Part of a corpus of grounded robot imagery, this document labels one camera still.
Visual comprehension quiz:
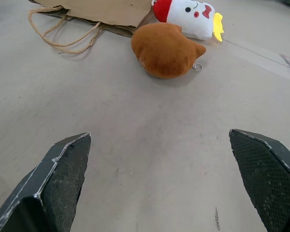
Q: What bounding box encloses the brown plush toy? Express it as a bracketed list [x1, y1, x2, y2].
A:
[131, 22, 207, 80]

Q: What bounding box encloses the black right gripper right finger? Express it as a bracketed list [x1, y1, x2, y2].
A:
[229, 128, 290, 232]

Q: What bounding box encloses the brown paper bag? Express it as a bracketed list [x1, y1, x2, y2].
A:
[28, 0, 158, 55]

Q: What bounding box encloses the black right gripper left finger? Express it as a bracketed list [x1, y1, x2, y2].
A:
[0, 132, 92, 232]

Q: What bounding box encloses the white chicken plush toy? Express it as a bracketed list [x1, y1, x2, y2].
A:
[151, 0, 225, 43]

